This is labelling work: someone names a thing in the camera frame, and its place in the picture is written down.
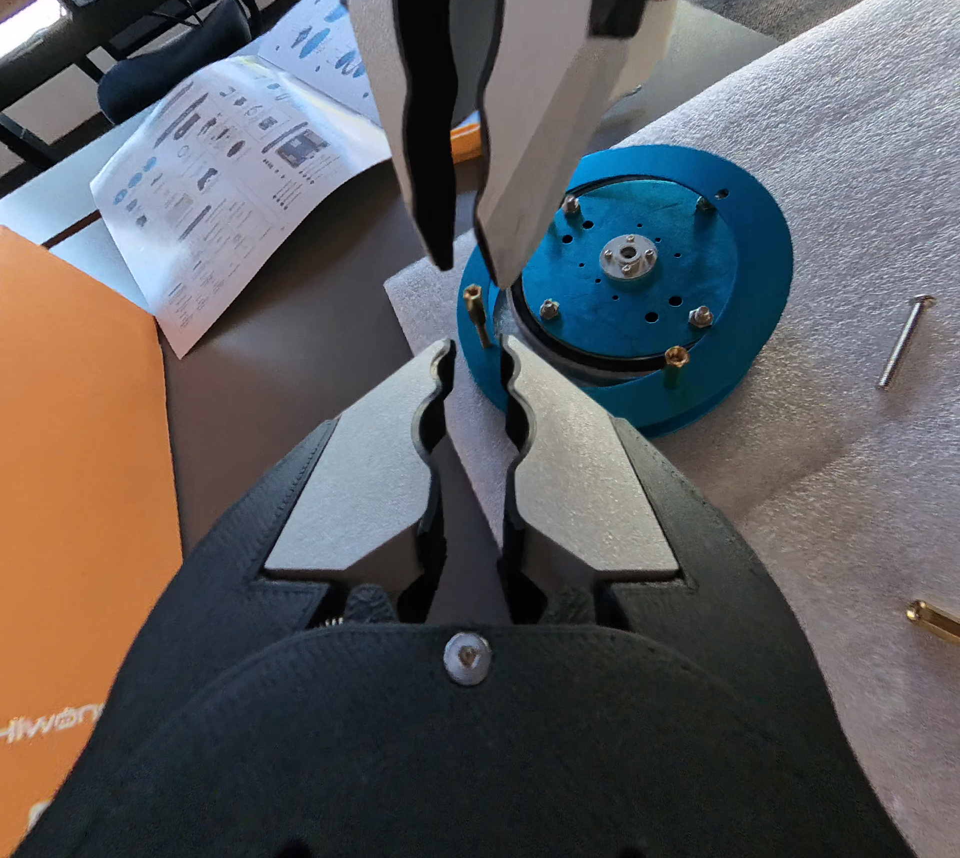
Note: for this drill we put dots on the blue disc with bearing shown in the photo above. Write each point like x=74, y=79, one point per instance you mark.
x=675, y=258

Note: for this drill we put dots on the brass standoff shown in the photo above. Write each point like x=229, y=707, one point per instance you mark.
x=933, y=620
x=675, y=358
x=474, y=300

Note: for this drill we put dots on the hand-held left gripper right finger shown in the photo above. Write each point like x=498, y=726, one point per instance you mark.
x=585, y=498

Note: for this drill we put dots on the black office chair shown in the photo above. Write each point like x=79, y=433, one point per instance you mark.
x=165, y=63

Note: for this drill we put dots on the silver screw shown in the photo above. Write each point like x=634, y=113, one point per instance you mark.
x=905, y=342

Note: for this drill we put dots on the dark grey desk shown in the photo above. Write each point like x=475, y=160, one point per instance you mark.
x=285, y=378

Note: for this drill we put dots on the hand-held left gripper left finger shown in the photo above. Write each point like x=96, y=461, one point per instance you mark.
x=360, y=498

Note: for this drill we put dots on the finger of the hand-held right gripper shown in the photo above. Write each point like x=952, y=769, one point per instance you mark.
x=548, y=48
x=372, y=18

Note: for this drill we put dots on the blue round metal base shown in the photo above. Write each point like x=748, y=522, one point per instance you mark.
x=750, y=288

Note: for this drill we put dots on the white foam sheet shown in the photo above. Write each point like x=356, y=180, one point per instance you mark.
x=855, y=123

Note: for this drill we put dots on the orange cardboard box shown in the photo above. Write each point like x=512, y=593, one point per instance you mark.
x=75, y=498

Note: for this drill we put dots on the printed instruction booklet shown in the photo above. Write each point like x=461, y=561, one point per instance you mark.
x=225, y=183

